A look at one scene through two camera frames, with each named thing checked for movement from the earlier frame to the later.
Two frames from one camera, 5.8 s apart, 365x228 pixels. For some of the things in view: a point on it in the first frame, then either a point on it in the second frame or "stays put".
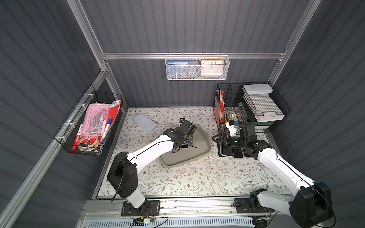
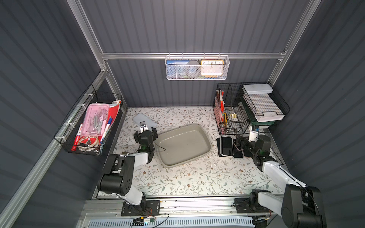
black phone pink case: (237, 154) stays put
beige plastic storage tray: (201, 147) stays put
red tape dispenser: (90, 140) stays put
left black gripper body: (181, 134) → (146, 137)
